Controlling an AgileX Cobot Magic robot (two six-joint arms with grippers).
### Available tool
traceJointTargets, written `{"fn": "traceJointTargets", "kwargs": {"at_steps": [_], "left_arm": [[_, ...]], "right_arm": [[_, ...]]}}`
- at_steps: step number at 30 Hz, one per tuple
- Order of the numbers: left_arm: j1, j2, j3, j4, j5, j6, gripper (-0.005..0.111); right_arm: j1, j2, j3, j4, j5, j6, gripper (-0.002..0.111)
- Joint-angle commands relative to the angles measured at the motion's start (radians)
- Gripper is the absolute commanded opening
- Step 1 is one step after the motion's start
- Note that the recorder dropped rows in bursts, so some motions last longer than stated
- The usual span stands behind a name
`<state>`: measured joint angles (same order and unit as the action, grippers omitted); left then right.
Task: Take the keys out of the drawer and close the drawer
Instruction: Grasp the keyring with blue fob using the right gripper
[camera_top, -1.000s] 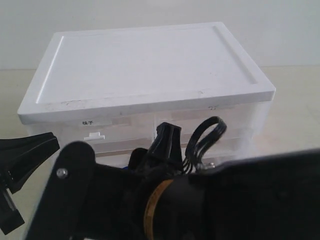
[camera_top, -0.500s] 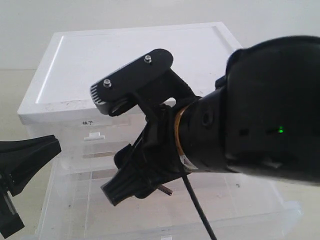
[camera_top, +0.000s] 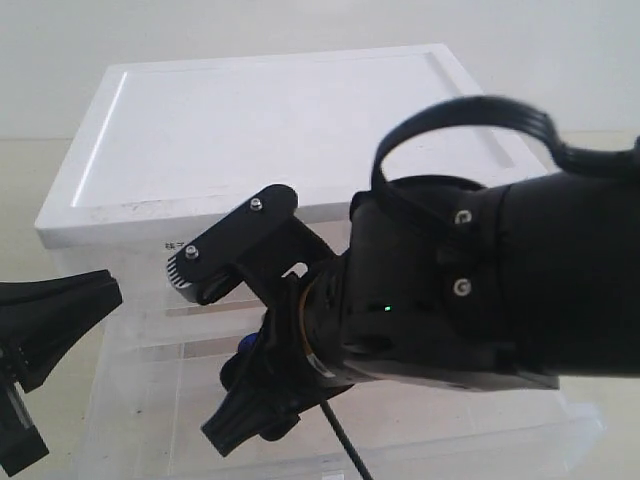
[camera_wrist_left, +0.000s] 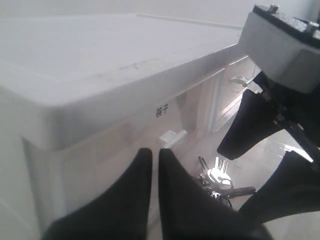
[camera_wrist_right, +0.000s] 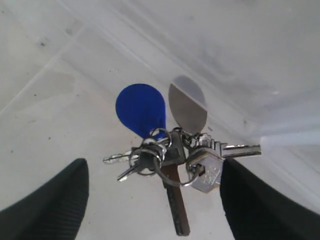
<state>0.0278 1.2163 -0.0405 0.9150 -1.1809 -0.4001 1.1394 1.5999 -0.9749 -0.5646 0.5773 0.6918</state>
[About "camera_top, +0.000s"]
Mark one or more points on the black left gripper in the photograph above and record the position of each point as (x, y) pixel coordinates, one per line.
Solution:
(42, 320)

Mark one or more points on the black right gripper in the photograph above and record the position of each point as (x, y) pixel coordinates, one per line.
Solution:
(329, 332)

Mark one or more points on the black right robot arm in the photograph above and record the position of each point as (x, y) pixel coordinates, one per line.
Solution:
(445, 283)

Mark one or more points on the white plastic drawer cabinet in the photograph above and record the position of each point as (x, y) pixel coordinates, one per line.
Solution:
(166, 149)

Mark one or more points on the bunch of keys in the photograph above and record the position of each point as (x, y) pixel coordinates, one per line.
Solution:
(247, 343)

